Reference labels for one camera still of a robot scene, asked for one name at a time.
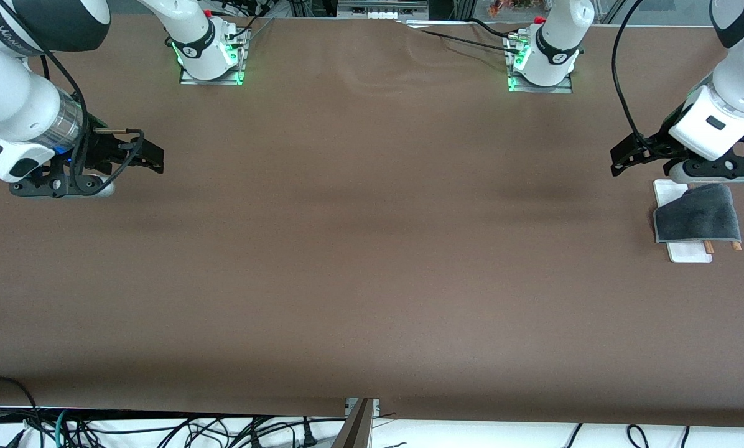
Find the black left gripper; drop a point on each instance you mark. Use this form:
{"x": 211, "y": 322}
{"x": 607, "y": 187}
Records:
{"x": 658, "y": 143}

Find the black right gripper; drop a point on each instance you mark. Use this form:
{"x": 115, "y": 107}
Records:
{"x": 102, "y": 151}

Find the grey microfibre towel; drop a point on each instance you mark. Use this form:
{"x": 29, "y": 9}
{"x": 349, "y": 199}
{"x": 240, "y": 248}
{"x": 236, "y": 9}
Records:
{"x": 698, "y": 218}

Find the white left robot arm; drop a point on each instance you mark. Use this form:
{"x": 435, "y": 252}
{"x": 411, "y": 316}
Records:
{"x": 739, "y": 74}

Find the colourful packages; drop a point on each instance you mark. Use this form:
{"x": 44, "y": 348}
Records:
{"x": 509, "y": 6}

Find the brown table cover sheet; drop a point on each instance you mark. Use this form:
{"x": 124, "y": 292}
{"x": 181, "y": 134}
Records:
{"x": 372, "y": 280}

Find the brown wooden beam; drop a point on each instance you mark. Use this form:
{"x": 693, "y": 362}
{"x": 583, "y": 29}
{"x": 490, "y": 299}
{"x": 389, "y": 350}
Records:
{"x": 353, "y": 432}

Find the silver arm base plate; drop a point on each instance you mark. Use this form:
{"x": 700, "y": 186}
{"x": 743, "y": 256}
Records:
{"x": 552, "y": 89}
{"x": 210, "y": 81}

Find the grey metal rail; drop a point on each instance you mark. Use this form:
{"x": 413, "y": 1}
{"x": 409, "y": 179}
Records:
{"x": 381, "y": 12}

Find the silver metal table bracket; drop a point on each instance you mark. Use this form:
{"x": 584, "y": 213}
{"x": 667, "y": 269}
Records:
{"x": 376, "y": 407}

